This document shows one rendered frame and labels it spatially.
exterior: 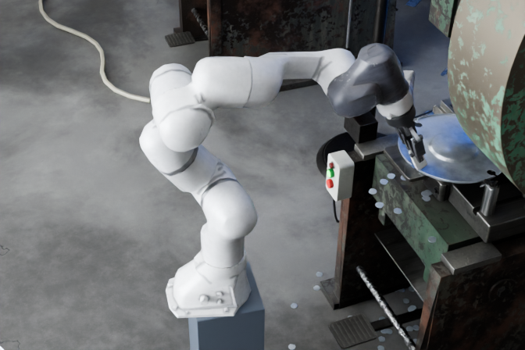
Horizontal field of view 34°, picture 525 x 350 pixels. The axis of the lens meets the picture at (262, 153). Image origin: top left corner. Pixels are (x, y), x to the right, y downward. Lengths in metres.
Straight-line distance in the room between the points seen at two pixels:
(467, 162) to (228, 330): 0.76
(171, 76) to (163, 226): 1.38
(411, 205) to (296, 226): 0.90
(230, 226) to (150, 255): 1.10
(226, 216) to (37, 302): 1.14
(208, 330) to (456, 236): 0.68
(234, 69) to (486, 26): 0.53
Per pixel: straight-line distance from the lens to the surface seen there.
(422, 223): 2.32
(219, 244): 2.12
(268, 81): 1.82
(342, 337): 2.61
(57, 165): 3.51
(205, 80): 1.79
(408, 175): 2.20
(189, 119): 1.77
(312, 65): 1.98
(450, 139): 2.32
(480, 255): 2.22
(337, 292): 2.87
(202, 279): 2.22
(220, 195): 2.02
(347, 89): 1.91
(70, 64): 4.11
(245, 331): 2.33
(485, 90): 1.60
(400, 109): 1.99
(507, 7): 1.54
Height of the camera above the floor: 2.16
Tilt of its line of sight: 38 degrees down
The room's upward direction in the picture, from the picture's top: 1 degrees clockwise
